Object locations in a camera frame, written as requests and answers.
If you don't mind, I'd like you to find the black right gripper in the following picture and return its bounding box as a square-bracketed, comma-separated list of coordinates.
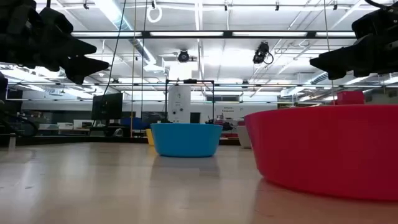
[309, 1, 398, 80]

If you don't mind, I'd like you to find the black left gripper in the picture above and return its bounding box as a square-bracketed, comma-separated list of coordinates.
[0, 0, 110, 85]

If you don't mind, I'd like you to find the red plastic bowl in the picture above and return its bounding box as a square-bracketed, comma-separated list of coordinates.
[244, 104, 398, 202]

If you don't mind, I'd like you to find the light blue plastic bowl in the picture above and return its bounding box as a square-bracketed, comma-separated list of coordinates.
[150, 123, 224, 158]

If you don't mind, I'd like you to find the white plastic bowl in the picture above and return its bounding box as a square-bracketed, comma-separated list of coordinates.
[236, 125, 253, 149]

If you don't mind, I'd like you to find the red storage bin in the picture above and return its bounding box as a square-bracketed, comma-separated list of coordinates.
[336, 90, 365, 106]

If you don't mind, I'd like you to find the black computer monitor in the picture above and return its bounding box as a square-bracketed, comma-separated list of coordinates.
[91, 92, 124, 121]

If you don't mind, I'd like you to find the work desk with white boxes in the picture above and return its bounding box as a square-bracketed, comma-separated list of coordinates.
[35, 119, 93, 135]

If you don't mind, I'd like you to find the blue storage bin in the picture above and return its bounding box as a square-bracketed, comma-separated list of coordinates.
[120, 116, 147, 130]

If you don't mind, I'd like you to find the white column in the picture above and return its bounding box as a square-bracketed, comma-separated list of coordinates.
[167, 85, 192, 124]

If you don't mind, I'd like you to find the black bar with light strips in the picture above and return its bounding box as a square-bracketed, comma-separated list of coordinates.
[70, 30, 357, 40]

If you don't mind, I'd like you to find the black hanging cable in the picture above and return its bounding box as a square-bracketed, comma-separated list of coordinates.
[101, 0, 127, 96]
[141, 0, 148, 124]

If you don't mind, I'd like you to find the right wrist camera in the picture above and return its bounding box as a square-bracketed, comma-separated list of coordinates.
[351, 11, 391, 39]

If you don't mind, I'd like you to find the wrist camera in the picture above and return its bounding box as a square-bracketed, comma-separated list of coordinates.
[39, 6, 75, 34]
[351, 11, 391, 39]

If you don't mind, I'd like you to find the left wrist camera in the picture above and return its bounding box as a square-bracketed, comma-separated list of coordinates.
[39, 6, 75, 34]

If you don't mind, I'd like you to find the white cable loop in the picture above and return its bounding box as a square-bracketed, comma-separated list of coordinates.
[146, 5, 164, 24]

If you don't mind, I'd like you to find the black aluminium table frame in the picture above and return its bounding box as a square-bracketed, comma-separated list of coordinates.
[0, 133, 242, 147]

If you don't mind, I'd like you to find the hanging black camera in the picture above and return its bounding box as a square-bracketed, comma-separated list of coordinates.
[177, 49, 191, 63]
[252, 41, 275, 66]

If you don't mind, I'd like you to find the black metal rig frame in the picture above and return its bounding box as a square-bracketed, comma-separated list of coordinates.
[164, 78, 216, 124]

